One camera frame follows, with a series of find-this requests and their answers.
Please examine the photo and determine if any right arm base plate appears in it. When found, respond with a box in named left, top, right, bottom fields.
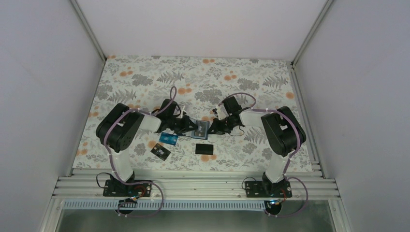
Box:
left=244, top=180, right=293, bottom=198

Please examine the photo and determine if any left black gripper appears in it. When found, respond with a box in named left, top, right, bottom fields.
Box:
left=167, top=115, right=198, bottom=134

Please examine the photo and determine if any plain black card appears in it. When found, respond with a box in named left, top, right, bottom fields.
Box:
left=195, top=144, right=214, bottom=156

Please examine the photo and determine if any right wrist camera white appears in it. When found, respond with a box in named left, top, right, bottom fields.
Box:
left=212, top=107, right=226, bottom=120

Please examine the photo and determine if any black card with white logo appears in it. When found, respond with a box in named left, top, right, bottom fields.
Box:
left=194, top=120, right=208, bottom=138

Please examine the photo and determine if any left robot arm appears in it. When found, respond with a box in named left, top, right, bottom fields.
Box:
left=96, top=99, right=198, bottom=196

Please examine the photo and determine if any perforated cable duct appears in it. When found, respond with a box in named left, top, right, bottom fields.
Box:
left=62, top=199, right=265, bottom=211

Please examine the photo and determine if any blue credit card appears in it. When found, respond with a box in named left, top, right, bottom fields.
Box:
left=159, top=132, right=178, bottom=145

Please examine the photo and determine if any black card with chip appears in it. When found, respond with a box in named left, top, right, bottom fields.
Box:
left=151, top=143, right=171, bottom=161

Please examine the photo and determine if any blue card holder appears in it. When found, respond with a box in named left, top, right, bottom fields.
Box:
left=190, top=120, right=210, bottom=140

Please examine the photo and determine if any aluminium rail frame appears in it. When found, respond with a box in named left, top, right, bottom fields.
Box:
left=40, top=169, right=351, bottom=232

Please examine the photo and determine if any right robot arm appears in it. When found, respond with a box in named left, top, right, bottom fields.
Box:
left=208, top=93, right=307, bottom=197

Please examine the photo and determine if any floral table mat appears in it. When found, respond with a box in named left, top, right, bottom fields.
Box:
left=73, top=56, right=298, bottom=172

